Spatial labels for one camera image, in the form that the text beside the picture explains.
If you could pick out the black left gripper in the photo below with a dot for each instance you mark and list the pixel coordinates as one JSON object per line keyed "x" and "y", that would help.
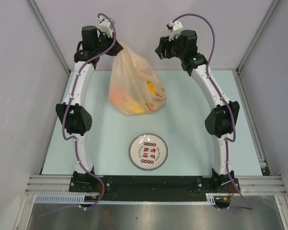
{"x": 116, "y": 48}

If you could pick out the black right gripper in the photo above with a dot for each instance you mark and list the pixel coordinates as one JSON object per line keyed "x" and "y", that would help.
{"x": 164, "y": 44}

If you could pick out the translucent orange plastic bag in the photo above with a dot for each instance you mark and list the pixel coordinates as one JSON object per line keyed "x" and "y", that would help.
{"x": 134, "y": 87}

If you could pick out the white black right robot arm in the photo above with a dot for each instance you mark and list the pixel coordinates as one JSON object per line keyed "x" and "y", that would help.
{"x": 222, "y": 119}

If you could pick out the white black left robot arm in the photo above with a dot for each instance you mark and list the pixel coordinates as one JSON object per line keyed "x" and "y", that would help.
{"x": 75, "y": 120}

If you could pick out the round printed plate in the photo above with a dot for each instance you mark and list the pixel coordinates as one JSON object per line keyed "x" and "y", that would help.
{"x": 148, "y": 152}

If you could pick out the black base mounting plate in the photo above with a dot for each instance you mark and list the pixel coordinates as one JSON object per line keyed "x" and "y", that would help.
{"x": 80, "y": 182}

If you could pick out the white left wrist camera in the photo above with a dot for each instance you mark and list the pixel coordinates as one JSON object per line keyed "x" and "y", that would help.
{"x": 106, "y": 26}

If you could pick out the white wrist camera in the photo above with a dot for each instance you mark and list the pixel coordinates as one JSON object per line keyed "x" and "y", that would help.
{"x": 175, "y": 28}
{"x": 106, "y": 26}

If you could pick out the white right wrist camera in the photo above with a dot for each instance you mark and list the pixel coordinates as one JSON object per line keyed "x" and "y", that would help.
{"x": 175, "y": 28}

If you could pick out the aluminium frame post left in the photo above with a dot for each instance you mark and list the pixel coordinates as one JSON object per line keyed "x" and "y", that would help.
{"x": 36, "y": 12}

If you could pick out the aluminium frame post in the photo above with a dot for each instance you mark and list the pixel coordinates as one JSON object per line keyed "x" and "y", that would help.
{"x": 263, "y": 24}
{"x": 36, "y": 12}

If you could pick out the aluminium frame post right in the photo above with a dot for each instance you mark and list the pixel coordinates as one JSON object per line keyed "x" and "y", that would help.
{"x": 263, "y": 24}

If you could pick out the white slotted cable duct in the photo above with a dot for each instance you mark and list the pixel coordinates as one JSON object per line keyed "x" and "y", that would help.
{"x": 64, "y": 199}

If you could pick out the aluminium front rail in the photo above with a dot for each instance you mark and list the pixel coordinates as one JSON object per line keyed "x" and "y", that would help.
{"x": 247, "y": 185}

